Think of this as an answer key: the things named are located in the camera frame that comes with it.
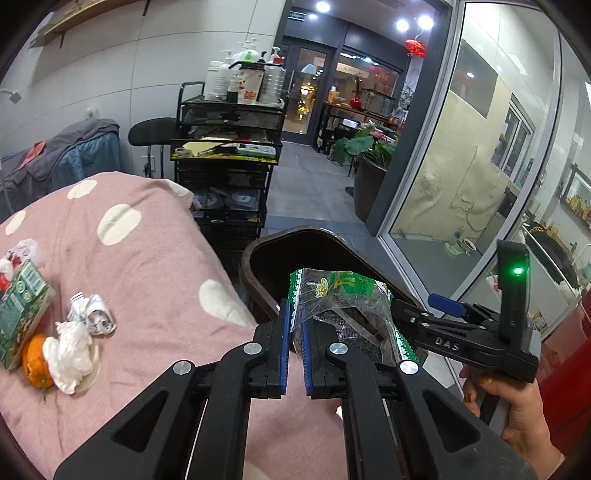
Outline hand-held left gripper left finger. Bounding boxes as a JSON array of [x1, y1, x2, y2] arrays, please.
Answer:
[[53, 299, 291, 480]]

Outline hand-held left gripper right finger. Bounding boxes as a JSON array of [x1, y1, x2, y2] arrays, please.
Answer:
[[300, 318, 539, 480]]

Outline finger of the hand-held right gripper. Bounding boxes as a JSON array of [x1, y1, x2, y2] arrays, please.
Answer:
[[390, 299, 462, 344], [427, 294, 502, 326]]

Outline green clear snack bag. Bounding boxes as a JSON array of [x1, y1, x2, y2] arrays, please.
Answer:
[[288, 268, 430, 370]]

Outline brown plastic trash bin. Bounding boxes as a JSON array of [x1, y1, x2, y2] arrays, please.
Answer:
[[241, 225, 399, 354]]

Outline silver white wrapper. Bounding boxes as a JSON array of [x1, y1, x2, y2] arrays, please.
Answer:
[[67, 291, 117, 337]]

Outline white tissue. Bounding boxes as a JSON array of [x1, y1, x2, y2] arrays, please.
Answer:
[[42, 320, 101, 395]]

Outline orange fruit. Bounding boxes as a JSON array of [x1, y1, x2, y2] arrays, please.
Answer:
[[22, 333, 55, 391]]

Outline white red plastic bag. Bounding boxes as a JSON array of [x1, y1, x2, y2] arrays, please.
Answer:
[[0, 239, 47, 296]]

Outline person's right hand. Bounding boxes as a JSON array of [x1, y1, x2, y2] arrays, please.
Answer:
[[459, 362, 566, 469]]

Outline white cups behind glass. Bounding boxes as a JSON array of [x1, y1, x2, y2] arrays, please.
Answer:
[[444, 227, 482, 257]]

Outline red glossy furniture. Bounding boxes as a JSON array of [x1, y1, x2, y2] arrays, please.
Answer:
[[538, 295, 591, 467]]

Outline dark brown plant pot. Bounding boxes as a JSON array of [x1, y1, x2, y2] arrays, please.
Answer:
[[353, 154, 389, 223]]

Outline pink polka-dot blanket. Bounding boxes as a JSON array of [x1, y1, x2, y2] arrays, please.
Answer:
[[0, 172, 352, 480]]

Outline black mesh storage cart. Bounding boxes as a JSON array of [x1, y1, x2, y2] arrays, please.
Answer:
[[170, 60, 286, 266]]

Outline green leafy plant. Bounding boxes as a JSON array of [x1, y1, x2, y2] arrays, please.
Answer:
[[331, 122, 403, 172]]

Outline dark wooden table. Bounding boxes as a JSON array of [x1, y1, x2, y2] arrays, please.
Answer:
[[318, 100, 399, 155]]

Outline glass double door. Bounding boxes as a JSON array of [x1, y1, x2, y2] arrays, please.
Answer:
[[281, 41, 334, 137]]

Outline black round chair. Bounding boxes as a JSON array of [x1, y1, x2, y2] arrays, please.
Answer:
[[128, 117, 179, 179]]

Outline white cup with red print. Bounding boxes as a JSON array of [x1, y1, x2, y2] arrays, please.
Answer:
[[237, 65, 265, 106]]

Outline large clear plastic bottle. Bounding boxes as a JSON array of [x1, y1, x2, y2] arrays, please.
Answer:
[[257, 59, 287, 105]]

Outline blue denim jacket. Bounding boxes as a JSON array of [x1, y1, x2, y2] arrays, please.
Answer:
[[51, 133, 123, 182]]

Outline white plastic bottle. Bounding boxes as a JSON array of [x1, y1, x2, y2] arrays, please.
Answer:
[[204, 61, 223, 100]]

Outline white pump bottle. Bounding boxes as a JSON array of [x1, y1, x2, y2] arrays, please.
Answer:
[[215, 48, 237, 101]]

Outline grey cloth pile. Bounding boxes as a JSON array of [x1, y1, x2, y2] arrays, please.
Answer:
[[0, 119, 122, 217]]

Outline wooden wall shelf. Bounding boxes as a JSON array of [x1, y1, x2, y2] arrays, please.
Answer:
[[28, 0, 153, 49]]

